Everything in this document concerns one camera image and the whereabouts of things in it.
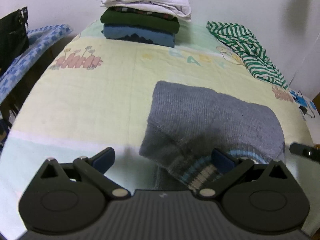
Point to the blue white box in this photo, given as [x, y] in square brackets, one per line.
[301, 100]

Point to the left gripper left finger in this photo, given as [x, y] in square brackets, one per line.
[92, 171]

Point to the grey knit sweater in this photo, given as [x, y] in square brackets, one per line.
[186, 123]

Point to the black charger with cable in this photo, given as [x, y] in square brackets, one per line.
[308, 111]

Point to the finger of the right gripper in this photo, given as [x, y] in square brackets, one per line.
[305, 151]

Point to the pastel cartoon bed sheet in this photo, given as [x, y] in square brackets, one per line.
[97, 93]

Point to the blue folded garment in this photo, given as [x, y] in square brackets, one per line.
[138, 34]

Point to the dark green folded garment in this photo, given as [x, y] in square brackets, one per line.
[135, 17]

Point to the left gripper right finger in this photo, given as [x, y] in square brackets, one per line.
[229, 169]

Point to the green white striped garment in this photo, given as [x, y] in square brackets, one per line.
[244, 43]

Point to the black bag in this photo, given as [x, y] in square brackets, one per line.
[13, 37]

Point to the blue patterned towel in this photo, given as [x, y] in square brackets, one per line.
[40, 40]

